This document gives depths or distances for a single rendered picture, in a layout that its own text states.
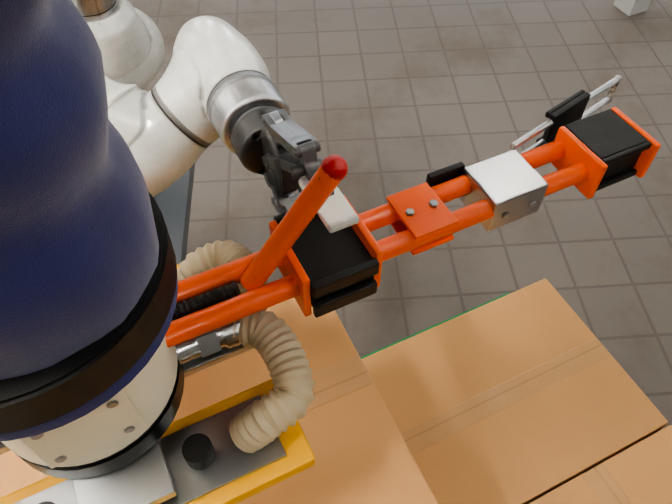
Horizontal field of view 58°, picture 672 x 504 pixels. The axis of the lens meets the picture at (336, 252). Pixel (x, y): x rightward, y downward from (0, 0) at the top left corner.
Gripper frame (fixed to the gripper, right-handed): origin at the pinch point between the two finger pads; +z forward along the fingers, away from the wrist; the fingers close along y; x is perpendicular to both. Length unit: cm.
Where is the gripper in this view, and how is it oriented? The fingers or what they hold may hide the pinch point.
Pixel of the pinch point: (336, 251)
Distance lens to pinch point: 60.9
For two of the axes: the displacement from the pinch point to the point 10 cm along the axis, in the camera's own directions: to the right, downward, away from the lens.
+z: 4.5, 7.1, -5.5
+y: 0.0, 6.1, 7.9
